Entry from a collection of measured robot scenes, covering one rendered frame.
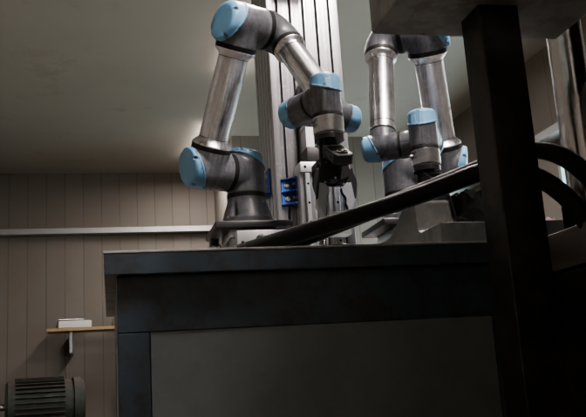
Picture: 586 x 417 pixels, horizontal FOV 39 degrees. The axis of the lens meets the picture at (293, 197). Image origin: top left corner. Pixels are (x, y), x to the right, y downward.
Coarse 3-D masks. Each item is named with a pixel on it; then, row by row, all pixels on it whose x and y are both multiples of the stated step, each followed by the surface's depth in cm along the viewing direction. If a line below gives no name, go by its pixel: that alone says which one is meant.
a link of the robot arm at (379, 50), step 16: (368, 48) 244; (384, 48) 241; (368, 64) 244; (384, 64) 240; (368, 80) 241; (384, 80) 237; (384, 96) 234; (384, 112) 232; (384, 128) 229; (368, 144) 228; (384, 144) 226; (368, 160) 229; (384, 160) 229
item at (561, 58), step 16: (576, 32) 139; (560, 48) 138; (576, 48) 138; (560, 64) 138; (576, 64) 137; (560, 80) 138; (576, 80) 136; (560, 96) 138; (576, 96) 136; (560, 112) 137; (576, 112) 135; (560, 128) 138; (576, 128) 135; (576, 144) 134; (576, 192) 133
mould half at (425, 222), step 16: (416, 208) 171; (432, 208) 172; (448, 208) 173; (400, 224) 180; (416, 224) 170; (432, 224) 171; (448, 224) 158; (464, 224) 159; (480, 224) 160; (560, 224) 163; (400, 240) 180; (416, 240) 171; (432, 240) 162; (448, 240) 158; (464, 240) 158; (480, 240) 159
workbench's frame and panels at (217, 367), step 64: (128, 256) 131; (192, 256) 134; (256, 256) 136; (320, 256) 138; (384, 256) 140; (448, 256) 143; (128, 320) 131; (192, 320) 133; (256, 320) 135; (320, 320) 138; (384, 320) 140; (448, 320) 142; (128, 384) 129; (192, 384) 131; (256, 384) 133; (320, 384) 135; (384, 384) 137; (448, 384) 140
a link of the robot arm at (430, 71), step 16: (400, 48) 245; (416, 48) 243; (432, 48) 241; (416, 64) 246; (432, 64) 244; (432, 80) 245; (432, 96) 246; (448, 96) 249; (448, 112) 249; (448, 128) 249; (448, 144) 249; (448, 160) 249; (464, 160) 249
